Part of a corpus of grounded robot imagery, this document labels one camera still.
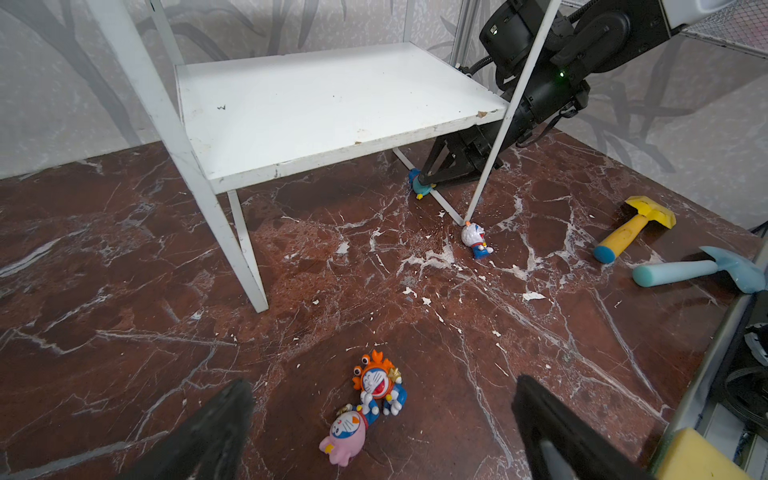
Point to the orange Doraemon figure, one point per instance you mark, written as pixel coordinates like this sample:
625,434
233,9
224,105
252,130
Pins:
380,385

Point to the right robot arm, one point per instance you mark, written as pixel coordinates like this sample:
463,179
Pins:
598,37

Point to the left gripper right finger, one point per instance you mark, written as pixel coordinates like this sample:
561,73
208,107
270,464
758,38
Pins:
559,445

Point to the pink Doraemon figure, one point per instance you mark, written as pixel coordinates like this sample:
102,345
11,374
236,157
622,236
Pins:
348,431

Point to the yellow sponge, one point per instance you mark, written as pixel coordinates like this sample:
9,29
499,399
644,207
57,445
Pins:
690,456

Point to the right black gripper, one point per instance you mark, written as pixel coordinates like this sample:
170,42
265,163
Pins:
459,157

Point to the yellow toy spatula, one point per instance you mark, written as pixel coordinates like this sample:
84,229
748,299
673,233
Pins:
647,210

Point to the small white Doraemon figure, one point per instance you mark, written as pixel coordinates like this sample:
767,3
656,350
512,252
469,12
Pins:
473,236

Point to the white two-tier shelf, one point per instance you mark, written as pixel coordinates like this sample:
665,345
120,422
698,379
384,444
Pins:
238,123

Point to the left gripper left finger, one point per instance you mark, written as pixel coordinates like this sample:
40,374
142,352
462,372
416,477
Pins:
208,445

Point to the white wire mesh basket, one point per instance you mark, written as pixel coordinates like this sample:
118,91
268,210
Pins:
741,26

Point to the teal blue Doraemon figure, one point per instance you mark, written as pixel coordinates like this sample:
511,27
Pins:
420,190

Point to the teal toy utensil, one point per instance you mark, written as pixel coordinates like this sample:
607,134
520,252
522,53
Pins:
746,275

